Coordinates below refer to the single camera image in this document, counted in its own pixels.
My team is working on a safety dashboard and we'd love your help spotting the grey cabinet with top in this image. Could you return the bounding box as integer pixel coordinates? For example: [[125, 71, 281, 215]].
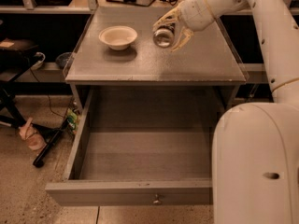
[[63, 6, 250, 114]]

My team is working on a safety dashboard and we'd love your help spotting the dark bowl on shelf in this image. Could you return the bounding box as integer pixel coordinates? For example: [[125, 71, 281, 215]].
[[55, 52, 73, 69]]

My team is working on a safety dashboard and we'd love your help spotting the green packet on floor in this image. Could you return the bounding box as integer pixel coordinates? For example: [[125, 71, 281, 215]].
[[66, 108, 78, 133]]

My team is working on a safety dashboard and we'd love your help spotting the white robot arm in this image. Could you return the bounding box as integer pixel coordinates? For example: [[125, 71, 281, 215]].
[[154, 0, 299, 224]]

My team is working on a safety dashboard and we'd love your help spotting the white bowl on shelf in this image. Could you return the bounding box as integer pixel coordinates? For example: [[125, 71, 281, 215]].
[[31, 52, 46, 70]]

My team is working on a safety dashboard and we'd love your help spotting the open grey top drawer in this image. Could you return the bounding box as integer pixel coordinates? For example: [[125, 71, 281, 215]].
[[46, 87, 221, 206]]

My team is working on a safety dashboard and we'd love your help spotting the white paper bowl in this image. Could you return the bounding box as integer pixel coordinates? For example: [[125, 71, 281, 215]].
[[99, 26, 137, 50]]

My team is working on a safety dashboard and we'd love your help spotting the metal drawer knob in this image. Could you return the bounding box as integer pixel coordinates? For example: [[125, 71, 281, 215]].
[[152, 194, 162, 205]]

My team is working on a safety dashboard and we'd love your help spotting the black tube on floor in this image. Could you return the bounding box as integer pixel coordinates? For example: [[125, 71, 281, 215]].
[[33, 119, 68, 168]]

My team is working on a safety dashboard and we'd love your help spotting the pink plastic object on floor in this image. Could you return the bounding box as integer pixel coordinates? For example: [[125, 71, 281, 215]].
[[19, 117, 46, 151]]

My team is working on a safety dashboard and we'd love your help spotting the black chair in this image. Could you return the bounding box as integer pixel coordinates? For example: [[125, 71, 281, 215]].
[[0, 38, 39, 128]]

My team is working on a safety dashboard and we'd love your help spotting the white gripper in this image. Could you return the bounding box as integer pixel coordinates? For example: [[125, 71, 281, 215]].
[[152, 0, 215, 52]]

